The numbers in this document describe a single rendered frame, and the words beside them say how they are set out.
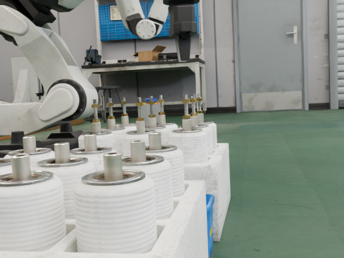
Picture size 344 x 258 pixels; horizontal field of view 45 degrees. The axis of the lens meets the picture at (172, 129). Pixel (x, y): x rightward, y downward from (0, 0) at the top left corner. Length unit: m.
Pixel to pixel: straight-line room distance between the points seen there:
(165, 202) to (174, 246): 0.13
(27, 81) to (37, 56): 3.31
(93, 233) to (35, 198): 0.08
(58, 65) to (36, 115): 0.18
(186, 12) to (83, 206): 0.63
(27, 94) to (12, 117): 3.23
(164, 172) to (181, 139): 0.40
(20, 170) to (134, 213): 0.16
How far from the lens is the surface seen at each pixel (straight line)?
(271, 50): 6.17
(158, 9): 1.70
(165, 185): 0.59
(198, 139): 0.99
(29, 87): 4.83
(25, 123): 1.54
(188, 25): 0.98
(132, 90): 6.41
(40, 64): 1.51
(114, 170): 0.49
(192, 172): 0.97
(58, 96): 1.43
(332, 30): 6.18
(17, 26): 1.52
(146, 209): 0.48
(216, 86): 6.17
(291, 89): 6.16
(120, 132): 1.17
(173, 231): 0.53
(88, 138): 0.75
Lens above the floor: 0.35
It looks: 5 degrees down
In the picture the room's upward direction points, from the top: 3 degrees counter-clockwise
